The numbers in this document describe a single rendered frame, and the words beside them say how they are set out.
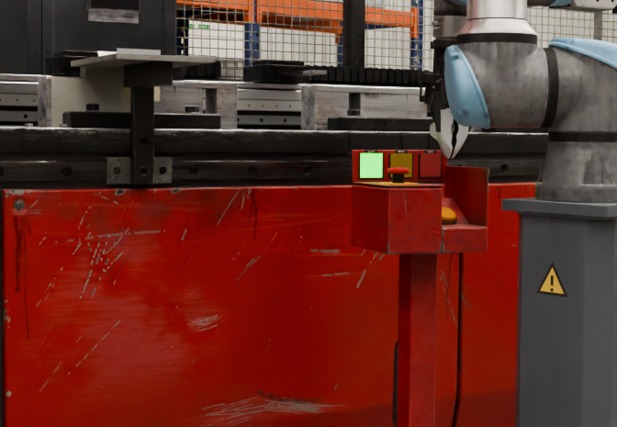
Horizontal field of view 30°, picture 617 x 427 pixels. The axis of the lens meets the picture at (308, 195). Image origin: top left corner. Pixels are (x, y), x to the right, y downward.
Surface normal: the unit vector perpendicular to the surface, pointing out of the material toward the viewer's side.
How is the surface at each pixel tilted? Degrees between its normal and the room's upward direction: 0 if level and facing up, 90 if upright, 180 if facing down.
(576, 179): 72
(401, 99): 90
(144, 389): 90
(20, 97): 90
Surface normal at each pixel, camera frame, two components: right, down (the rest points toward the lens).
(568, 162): -0.62, -0.27
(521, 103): 0.02, 0.47
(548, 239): -0.74, 0.03
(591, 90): 0.00, 0.09
